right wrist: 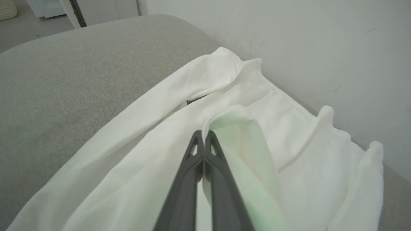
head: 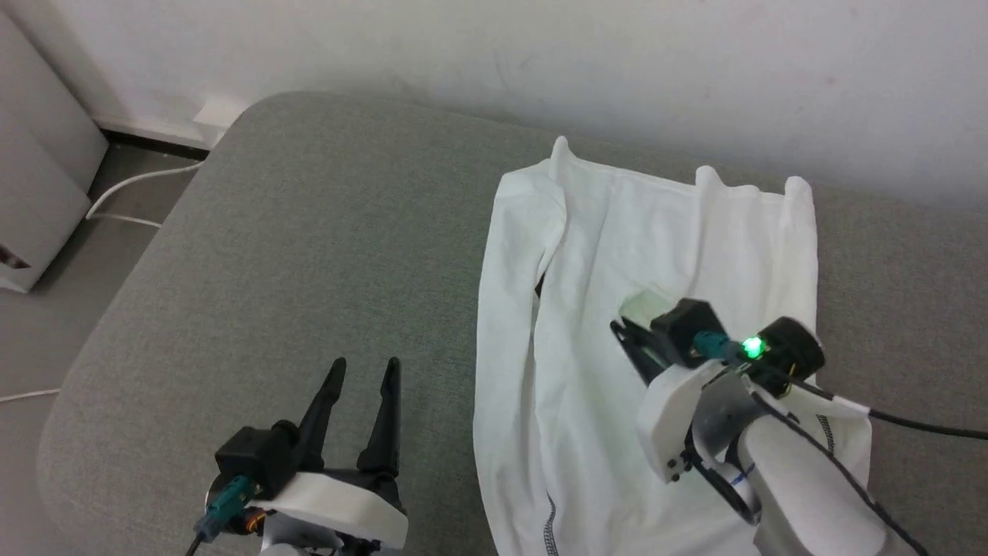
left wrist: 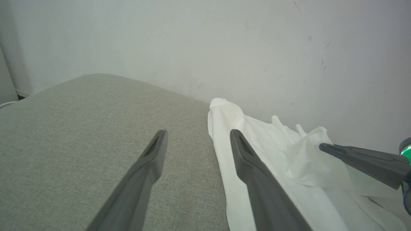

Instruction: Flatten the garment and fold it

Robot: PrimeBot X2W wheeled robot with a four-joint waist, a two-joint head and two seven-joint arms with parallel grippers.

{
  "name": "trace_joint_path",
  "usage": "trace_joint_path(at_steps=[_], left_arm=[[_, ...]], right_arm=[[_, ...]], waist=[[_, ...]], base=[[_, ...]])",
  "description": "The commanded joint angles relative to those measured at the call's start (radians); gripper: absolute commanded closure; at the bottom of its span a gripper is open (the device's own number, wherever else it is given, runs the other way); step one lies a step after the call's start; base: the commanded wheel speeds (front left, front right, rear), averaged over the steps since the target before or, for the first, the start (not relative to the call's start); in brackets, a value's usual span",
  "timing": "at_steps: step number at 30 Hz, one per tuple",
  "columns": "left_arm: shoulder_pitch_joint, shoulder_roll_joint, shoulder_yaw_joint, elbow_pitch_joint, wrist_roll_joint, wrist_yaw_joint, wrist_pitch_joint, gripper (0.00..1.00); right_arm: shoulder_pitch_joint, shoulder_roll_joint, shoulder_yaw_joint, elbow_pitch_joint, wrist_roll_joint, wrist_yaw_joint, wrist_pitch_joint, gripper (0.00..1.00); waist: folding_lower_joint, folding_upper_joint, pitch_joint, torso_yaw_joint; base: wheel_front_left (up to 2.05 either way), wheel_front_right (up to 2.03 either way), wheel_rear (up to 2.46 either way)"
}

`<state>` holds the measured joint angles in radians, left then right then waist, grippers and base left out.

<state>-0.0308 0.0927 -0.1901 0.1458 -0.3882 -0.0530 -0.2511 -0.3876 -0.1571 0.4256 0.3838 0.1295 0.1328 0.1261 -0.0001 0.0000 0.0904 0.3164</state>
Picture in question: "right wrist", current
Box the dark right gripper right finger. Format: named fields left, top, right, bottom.
left=204, top=130, right=256, bottom=231

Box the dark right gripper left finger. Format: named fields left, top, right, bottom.
left=153, top=130, right=205, bottom=231

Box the white garment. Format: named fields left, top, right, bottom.
left=6, top=47, right=385, bottom=231

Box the grey fabric sofa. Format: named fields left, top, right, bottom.
left=0, top=14, right=411, bottom=231

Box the white door with dark edge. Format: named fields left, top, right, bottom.
left=59, top=0, right=139, bottom=30

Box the white cabinet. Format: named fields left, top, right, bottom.
left=26, top=0, right=67, bottom=18

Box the woven beige basket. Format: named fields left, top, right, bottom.
left=0, top=0, right=17, bottom=21

